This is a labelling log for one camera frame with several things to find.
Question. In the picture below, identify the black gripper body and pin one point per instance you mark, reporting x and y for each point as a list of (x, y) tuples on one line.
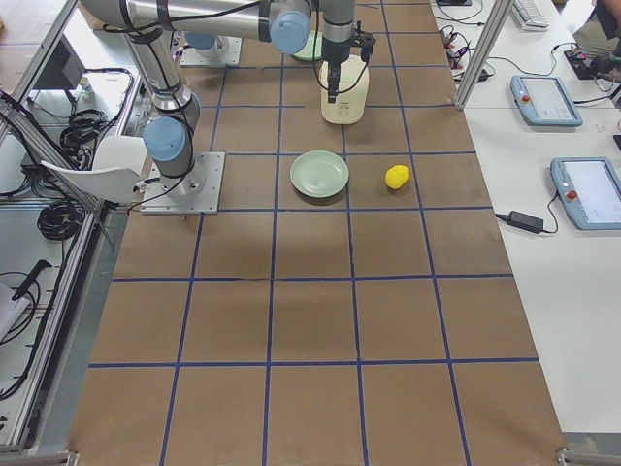
[(336, 52)]

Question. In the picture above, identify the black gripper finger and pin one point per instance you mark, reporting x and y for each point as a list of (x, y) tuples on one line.
[(333, 81)]

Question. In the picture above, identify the cream rice cooker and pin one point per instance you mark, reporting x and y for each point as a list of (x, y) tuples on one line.
[(351, 101)]

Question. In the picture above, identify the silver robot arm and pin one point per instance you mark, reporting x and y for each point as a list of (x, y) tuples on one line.
[(205, 41), (284, 24)]

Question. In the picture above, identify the green plate near arm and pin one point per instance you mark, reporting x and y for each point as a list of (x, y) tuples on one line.
[(319, 173), (312, 51)]

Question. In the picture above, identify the yellow toy bell pepper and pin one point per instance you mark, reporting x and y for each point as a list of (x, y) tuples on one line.
[(396, 176)]

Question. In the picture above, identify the white keyboard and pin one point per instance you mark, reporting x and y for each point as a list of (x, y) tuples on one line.
[(528, 16)]

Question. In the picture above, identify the far blue teach pendant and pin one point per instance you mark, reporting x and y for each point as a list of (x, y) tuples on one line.
[(544, 101)]

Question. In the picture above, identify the blue teach pendant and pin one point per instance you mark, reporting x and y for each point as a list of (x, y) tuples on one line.
[(589, 190), (544, 101)]

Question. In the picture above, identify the white plastic chair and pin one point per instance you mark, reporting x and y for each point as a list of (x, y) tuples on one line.
[(116, 168)]

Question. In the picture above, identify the black power adapter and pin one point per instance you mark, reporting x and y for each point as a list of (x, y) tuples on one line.
[(525, 222)]

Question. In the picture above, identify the black box on side table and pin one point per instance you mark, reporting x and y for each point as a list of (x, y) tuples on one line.
[(64, 69)]

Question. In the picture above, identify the near blue teach pendant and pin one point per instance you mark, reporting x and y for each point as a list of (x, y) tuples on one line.
[(589, 190)]

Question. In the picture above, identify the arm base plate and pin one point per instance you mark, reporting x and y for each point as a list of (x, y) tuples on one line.
[(197, 193), (192, 58)]

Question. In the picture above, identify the aluminium frame post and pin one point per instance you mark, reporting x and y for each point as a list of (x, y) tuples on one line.
[(486, 41)]

